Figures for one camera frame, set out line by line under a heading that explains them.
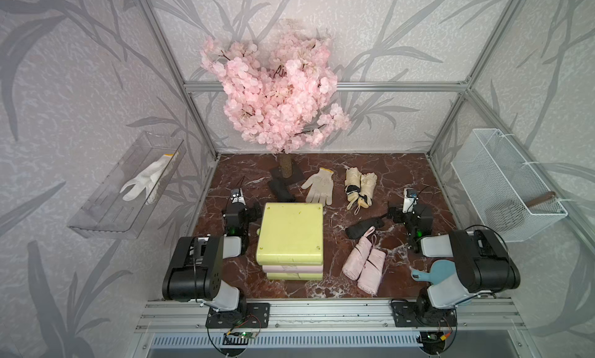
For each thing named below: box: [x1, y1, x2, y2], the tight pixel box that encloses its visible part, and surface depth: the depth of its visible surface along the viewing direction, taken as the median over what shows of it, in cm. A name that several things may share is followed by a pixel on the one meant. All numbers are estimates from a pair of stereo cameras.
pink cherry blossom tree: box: [199, 29, 351, 178], surface depth 71 cm
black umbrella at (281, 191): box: [268, 179, 296, 203], surface depth 104 cm
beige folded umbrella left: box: [344, 167, 362, 210], surface depth 104 cm
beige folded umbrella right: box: [354, 172, 379, 216], surface depth 104 cm
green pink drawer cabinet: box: [256, 202, 324, 281], surface depth 71 cm
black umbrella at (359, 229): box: [345, 216, 386, 240], surface depth 91 cm
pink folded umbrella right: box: [357, 247, 386, 297], surface depth 82 cm
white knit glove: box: [301, 167, 334, 207], surface depth 110 cm
